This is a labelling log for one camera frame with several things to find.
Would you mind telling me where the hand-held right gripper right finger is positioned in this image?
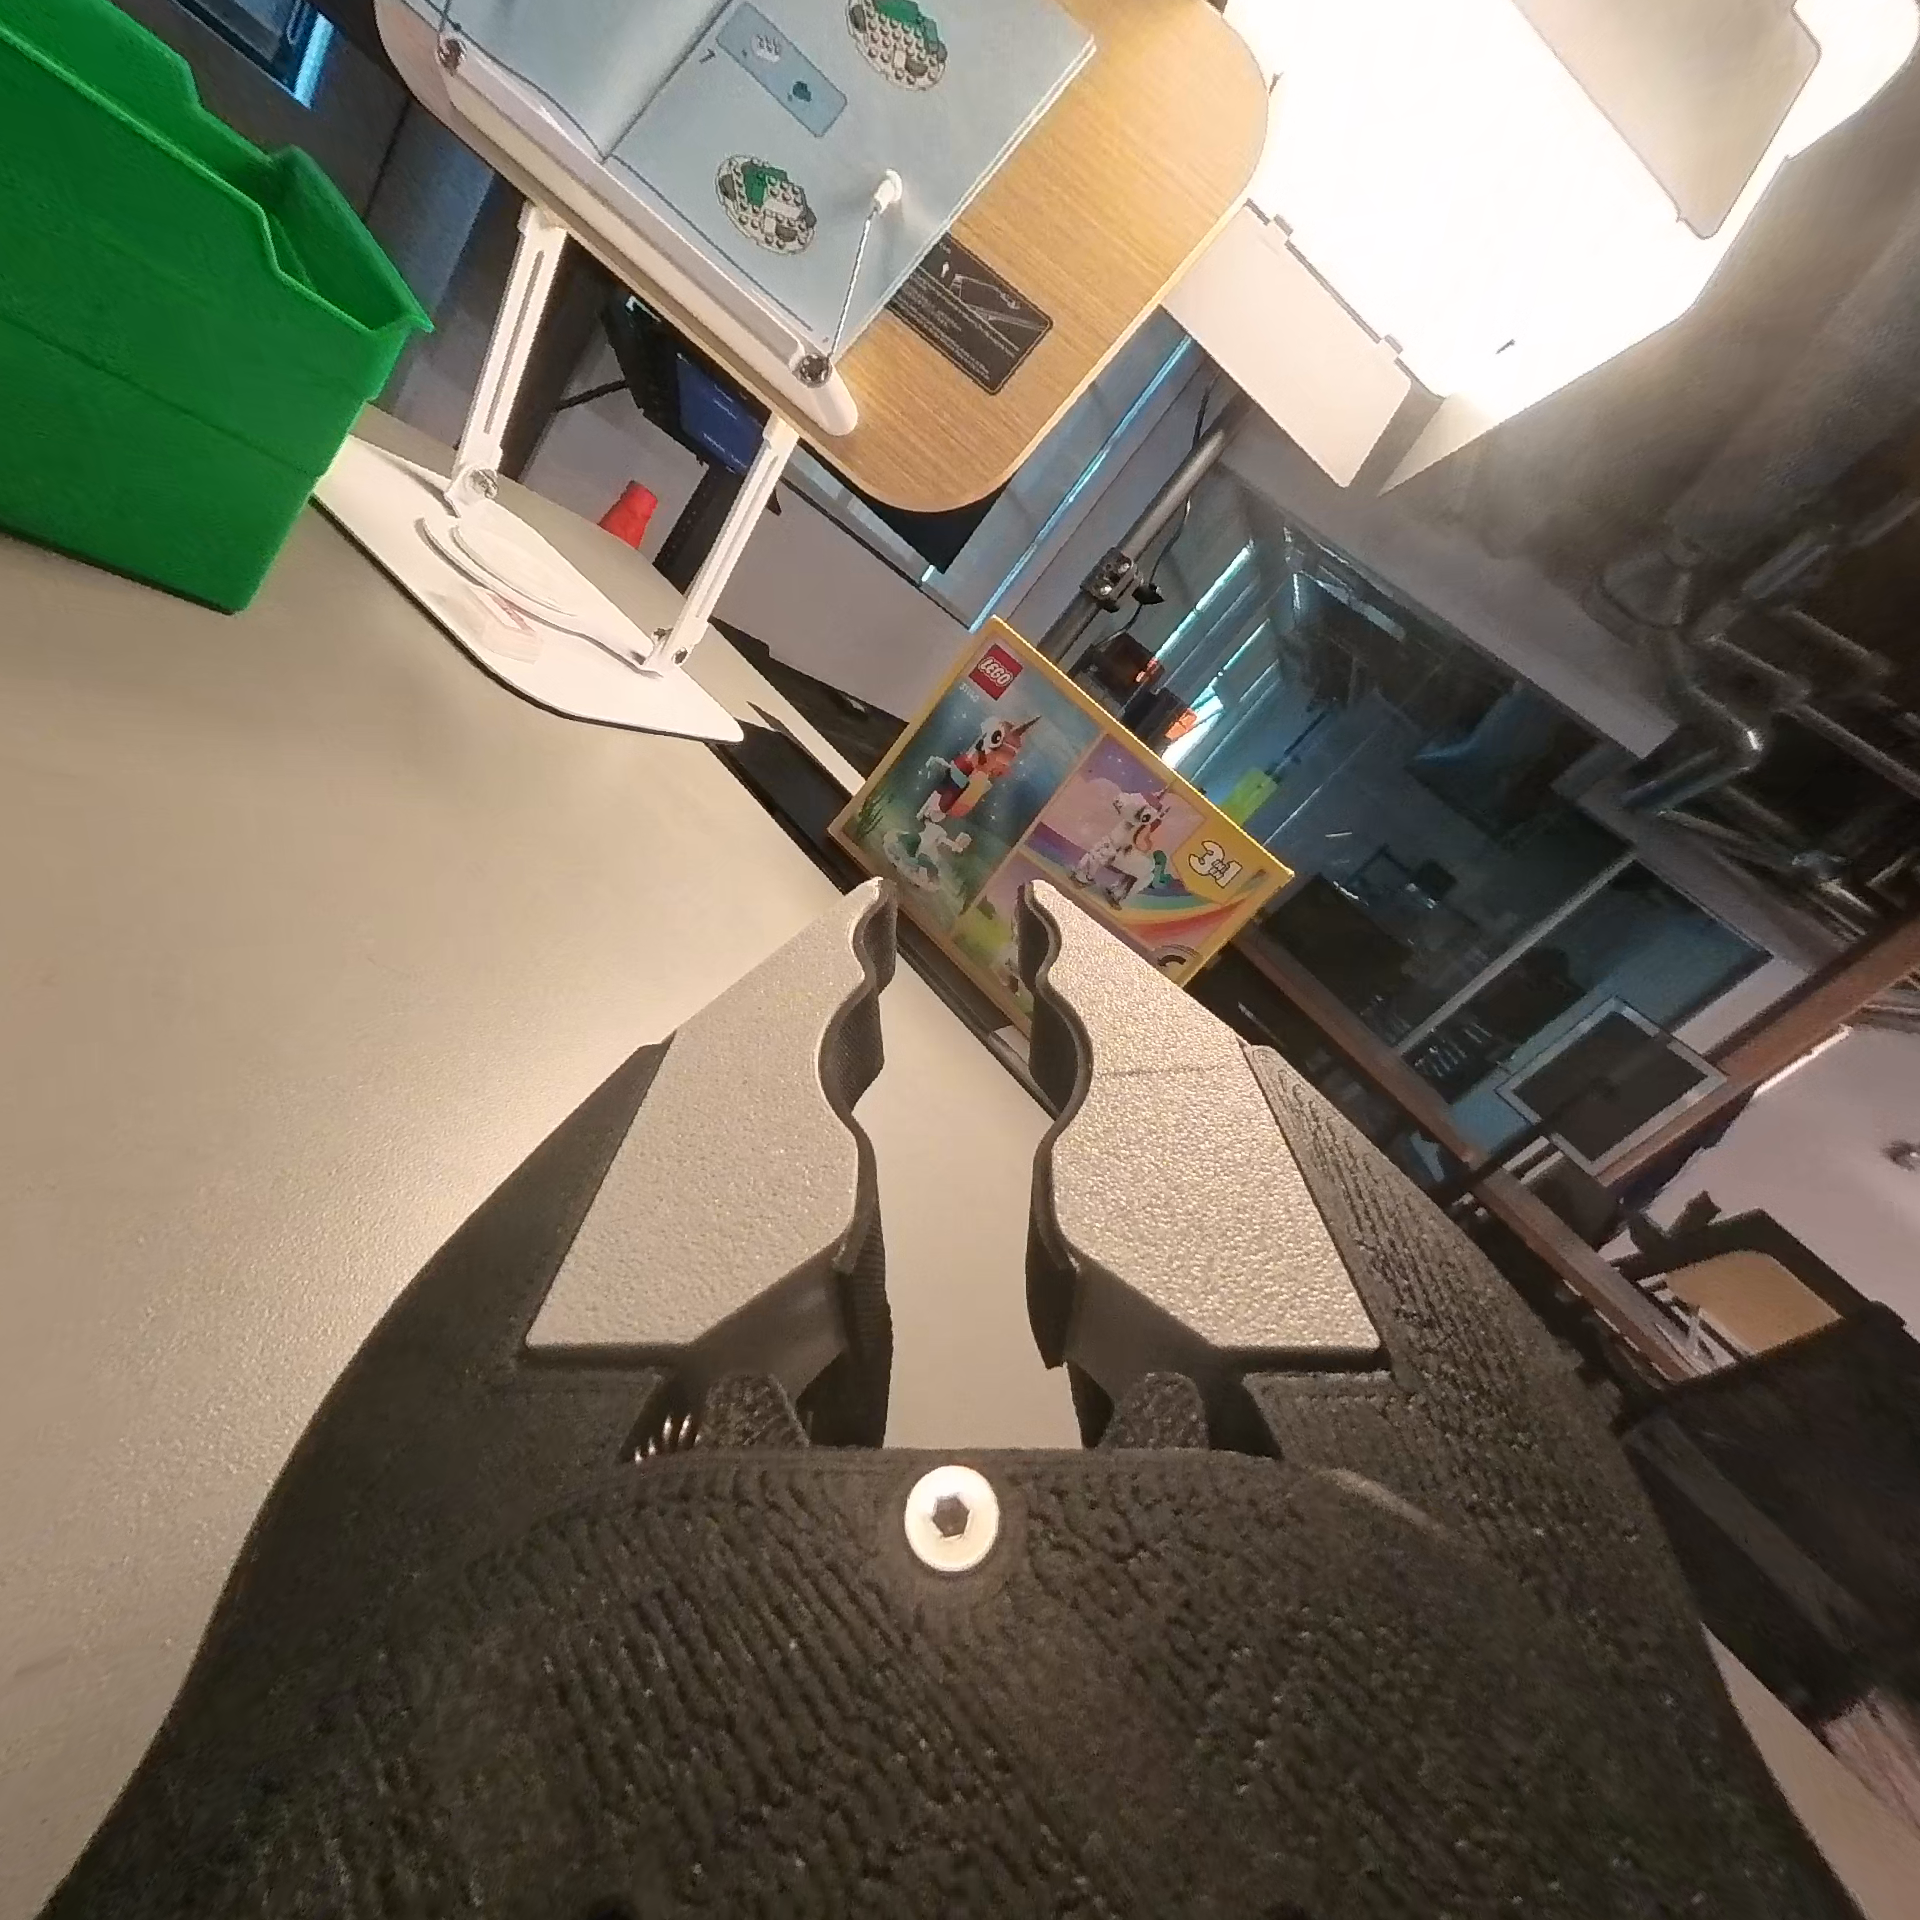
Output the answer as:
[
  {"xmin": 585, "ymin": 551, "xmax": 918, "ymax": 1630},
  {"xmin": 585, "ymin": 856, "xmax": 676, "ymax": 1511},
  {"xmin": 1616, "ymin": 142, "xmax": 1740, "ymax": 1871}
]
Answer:
[{"xmin": 1024, "ymin": 883, "xmax": 1383, "ymax": 1449}]

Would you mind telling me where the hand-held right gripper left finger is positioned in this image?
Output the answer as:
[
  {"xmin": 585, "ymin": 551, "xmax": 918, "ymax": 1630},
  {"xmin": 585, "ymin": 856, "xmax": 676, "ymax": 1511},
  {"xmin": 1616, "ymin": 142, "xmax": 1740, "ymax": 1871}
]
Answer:
[{"xmin": 526, "ymin": 883, "xmax": 898, "ymax": 1449}]

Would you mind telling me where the green plastic bin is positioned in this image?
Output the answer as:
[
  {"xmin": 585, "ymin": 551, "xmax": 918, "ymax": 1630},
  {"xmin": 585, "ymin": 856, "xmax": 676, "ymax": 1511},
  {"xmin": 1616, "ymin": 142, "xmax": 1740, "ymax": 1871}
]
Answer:
[{"xmin": 0, "ymin": 0, "xmax": 436, "ymax": 617}]

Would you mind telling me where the yellow lego set box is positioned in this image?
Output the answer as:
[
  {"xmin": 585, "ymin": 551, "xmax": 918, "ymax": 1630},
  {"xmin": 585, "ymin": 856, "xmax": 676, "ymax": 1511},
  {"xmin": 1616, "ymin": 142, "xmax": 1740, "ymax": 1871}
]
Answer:
[{"xmin": 832, "ymin": 616, "xmax": 1297, "ymax": 1038}]

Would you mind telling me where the grey framed monitor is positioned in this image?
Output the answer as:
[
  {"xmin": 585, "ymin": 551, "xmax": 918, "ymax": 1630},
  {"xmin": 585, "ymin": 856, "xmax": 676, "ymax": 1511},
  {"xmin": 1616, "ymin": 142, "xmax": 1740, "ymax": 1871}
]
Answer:
[{"xmin": 1500, "ymin": 998, "xmax": 1719, "ymax": 1174}]

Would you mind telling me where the metal light stand pole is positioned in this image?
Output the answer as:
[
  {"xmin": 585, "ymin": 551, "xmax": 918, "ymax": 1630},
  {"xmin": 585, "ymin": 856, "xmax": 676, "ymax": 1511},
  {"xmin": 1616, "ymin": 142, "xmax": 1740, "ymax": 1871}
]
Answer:
[{"xmin": 1050, "ymin": 427, "xmax": 1226, "ymax": 692}]

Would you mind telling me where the white book stand wooden board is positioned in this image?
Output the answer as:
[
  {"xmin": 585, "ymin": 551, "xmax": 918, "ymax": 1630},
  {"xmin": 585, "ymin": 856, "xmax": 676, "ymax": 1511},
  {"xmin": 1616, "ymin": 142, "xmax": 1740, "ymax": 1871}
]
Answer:
[{"xmin": 315, "ymin": 0, "xmax": 1268, "ymax": 746}]

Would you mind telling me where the light blue instruction booklet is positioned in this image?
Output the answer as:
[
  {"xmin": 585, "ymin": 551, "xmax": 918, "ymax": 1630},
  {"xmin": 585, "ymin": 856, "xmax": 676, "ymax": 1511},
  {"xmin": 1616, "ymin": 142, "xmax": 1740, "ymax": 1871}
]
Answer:
[{"xmin": 450, "ymin": 0, "xmax": 1098, "ymax": 355}]

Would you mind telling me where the white studio light panel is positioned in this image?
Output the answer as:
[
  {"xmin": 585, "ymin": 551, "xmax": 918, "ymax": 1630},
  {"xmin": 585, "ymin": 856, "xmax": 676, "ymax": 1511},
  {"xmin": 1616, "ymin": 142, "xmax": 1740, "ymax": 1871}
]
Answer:
[{"xmin": 1161, "ymin": 0, "xmax": 1876, "ymax": 490}]

